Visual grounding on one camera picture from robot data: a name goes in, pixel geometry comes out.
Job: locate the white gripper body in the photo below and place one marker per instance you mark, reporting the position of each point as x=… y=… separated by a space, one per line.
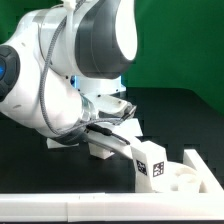
x=112 y=143

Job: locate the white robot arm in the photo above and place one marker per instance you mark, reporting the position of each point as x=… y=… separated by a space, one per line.
x=61 y=70

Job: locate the white marker tag sheet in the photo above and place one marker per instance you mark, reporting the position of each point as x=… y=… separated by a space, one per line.
x=129 y=127

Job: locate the white L-shaped fence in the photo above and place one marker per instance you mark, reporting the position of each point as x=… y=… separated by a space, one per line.
x=208 y=205

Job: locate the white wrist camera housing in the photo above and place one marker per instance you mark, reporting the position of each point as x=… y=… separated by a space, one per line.
x=113 y=107

